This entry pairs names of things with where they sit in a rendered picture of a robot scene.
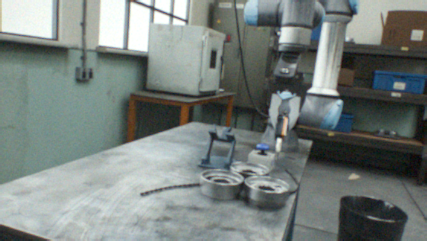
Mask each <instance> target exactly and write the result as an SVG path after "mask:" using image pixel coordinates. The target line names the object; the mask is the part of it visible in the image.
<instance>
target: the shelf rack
mask: <svg viewBox="0 0 427 241"><path fill-rule="evenodd" d="M275 28H276V27H271V32H270V37H269V43H268V54H267V59H266V70H265V80H264V85H263V91H262V102H261V113H263V114H265V108H266V107H267V101H266V97H267V90H268V87H269V85H270V84H271V81H273V80H274V79H270V76H271V73H270V71H271V55H272V51H273V54H274V46H276V47H279V46H280V44H279V40H280V38H275V35H278V34H277V32H275ZM307 48H308V52H314V53H318V48H319V40H311V41H310V45H309V46H308V47H307ZM342 54H346V55H355V56H371V57H380V58H386V57H388V58H397V59H414V60H424V61H427V48H424V47H405V46H402V47H396V46H386V45H377V44H367V43H344V47H343V51H342ZM271 72H272V71H271ZM303 85H307V86H306V91H308V90H310V89H311V88H312V87H313V83H312V82H303ZM336 91H337V92H338V93H339V95H347V96H353V97H359V98H370V99H377V100H388V101H399V102H406V103H412V104H420V107H419V116H418V120H417V124H416V130H415V133H414V137H400V139H398V140H392V139H388V138H383V137H376V136H375V134H374V132H371V131H361V130H353V129H351V131H350V133H341V132H337V131H328V130H320V129H316V128H312V127H307V126H297V135H298V136H305V137H312V138H317V139H321V140H329V141H338V142H343V143H350V144H355V145H359V146H368V147H377V148H381V149H389V150H394V151H398V152H403V153H411V154H410V158H409V164H408V171H407V174H408V175H414V174H413V169H416V170H417V171H418V173H419V174H418V178H417V182H416V183H415V185H418V186H422V185H423V181H424V177H425V171H426V168H427V132H426V138H425V145H424V146H423V145H422V144H421V143H420V142H419V136H420V132H421V129H422V127H424V125H425V122H426V121H427V118H426V119H425V121H424V122H423V119H424V116H425V108H426V105H427V78H426V81H425V87H424V90H423V94H420V95H419V94H415V95H413V94H407V93H399V92H388V91H381V90H375V89H369V88H358V87H352V88H350V87H345V86H337V87H336ZM264 119H265V117H264V116H261V115H260V119H259V126H258V132H259V133H262V132H263V130H264V131H266V129H267V126H268V117H267V118H266V120H265V121H264ZM416 154H418V157H419V164H420V168H419V167H418V166H417V165H416V164H414V162H415V158H416ZM420 155H422V158H421V160H420ZM422 187H423V186H422Z"/></svg>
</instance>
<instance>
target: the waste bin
mask: <svg viewBox="0 0 427 241"><path fill-rule="evenodd" d="M338 220H339V229H338V236H337V241H400V240H401V239H402V235H403V232H404V230H405V226H406V222H407V221H408V215H407V214H406V213H405V212H404V211H403V210H402V209H401V208H399V207H397V206H396V205H394V204H392V203H390V202H388V201H382V200H380V199H378V198H373V197H369V196H366V195H361V194H348V195H345V196H343V197H341V198H340V208H339V218H338Z"/></svg>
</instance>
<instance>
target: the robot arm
mask: <svg viewBox="0 0 427 241"><path fill-rule="evenodd" d="M358 11H359V0H250V1H248V2H247V4H246V6H245V10H244V18H245V21H246V24H247V25H249V26H256V27H281V31H282V32H278V36H281V37H280V40H279V44H280V46H279V51H282V54H281V58H280V59H279V61H278V64H277V68H276V70H275V71H274V80H273V81H271V84H270V85H269V87H268V90H267V101H268V108H269V116H271V118H268V126H267V129H266V131H265V134H264V136H263V137H262V140H261V144H265V145H267V146H269V147H270V150H272V151H276V144H277V140H275V133H276V132H275V131H276V125H277V119H278V115H280V114H281V111H283V110H284V109H286V110H287V116H286V118H287V119H288V120H287V132H286V137H287V139H286V142H284V141H282V143H281V151H280V152H286V153H293V152H296V151H298V150H299V142H298V139H297V125H299V126H307V127H314V128H318V129H320V130H322V129H323V130H333V128H334V127H335V126H336V124H337V123H338V120H339V116H340V114H341V111H342V106H343V101H342V100H339V93H338V92H337V91H336V87H337V83H338V79H339V67H340V63H341V58H342V51H343V47H344V43H345V35H346V28H347V24H348V23H350V22H351V21H352V18H353V15H354V16H355V15H358ZM322 24H323V26H322V31H321V35H320V39H319V48H318V57H317V61H316V69H315V73H314V77H313V87H312V88H311V89H310V90H308V91H306V86H307V85H303V80H304V72H298V69H299V64H300V55H301V54H302V53H307V52H308V48H307V47H308V46H309V45H310V37H311V32H312V30H314V29H317V28H319V27H320V26H321V25H322ZM281 117H282V116H281Z"/></svg>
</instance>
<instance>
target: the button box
mask: <svg viewBox="0 0 427 241"><path fill-rule="evenodd" d="M248 162H253V163H256V164H259V165H264V166H266V167H267V168H268V169H269V170H270V172H271V170H272V169H273V167H274V162H275V154H274V153H267V152H265V153H261V151H259V150H253V151H251V153H250V154H249V158H248ZM270 172H269V173H270Z"/></svg>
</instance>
